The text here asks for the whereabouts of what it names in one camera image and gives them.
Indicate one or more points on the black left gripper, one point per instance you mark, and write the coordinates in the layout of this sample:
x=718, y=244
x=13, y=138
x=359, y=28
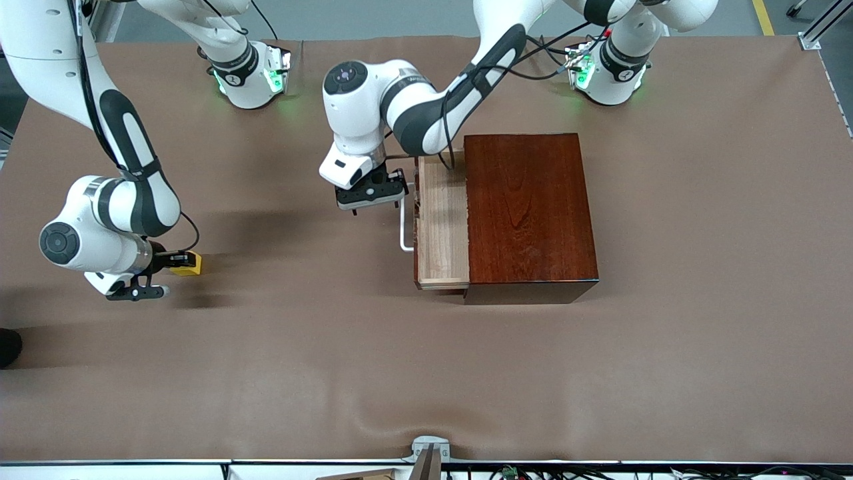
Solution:
x=382, y=177

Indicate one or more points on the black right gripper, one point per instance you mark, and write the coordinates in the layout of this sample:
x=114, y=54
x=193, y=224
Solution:
x=160, y=257

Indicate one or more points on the yellow wooden block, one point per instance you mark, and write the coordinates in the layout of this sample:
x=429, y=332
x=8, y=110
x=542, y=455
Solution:
x=190, y=268

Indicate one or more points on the light wood drawer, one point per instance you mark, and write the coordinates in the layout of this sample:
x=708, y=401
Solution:
x=443, y=233

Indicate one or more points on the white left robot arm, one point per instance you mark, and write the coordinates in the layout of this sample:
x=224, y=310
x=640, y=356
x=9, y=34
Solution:
x=426, y=113

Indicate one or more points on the brown table cover sheet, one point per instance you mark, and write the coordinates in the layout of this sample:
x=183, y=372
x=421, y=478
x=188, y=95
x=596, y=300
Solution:
x=426, y=373

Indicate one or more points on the dark brown wooden cabinet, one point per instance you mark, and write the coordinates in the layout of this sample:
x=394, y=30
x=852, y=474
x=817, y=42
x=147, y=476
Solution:
x=533, y=213

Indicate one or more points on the black shoe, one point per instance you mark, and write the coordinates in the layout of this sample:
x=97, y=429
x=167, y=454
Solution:
x=8, y=346

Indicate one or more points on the light wooden board piece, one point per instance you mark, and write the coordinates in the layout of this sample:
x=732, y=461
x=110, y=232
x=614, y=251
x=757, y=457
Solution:
x=366, y=475

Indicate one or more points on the black caster wheel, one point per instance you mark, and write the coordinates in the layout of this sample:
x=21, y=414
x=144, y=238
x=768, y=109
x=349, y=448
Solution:
x=794, y=9

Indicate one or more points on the dashed table edge strip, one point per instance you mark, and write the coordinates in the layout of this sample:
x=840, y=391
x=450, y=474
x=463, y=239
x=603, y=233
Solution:
x=837, y=95

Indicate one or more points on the white frame rail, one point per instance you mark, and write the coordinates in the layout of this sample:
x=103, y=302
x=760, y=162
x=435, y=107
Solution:
x=133, y=472

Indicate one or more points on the aluminium frame post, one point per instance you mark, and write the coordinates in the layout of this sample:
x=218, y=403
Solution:
x=823, y=26
x=105, y=20

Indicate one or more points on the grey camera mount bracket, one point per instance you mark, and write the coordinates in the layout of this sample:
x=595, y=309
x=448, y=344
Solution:
x=426, y=466

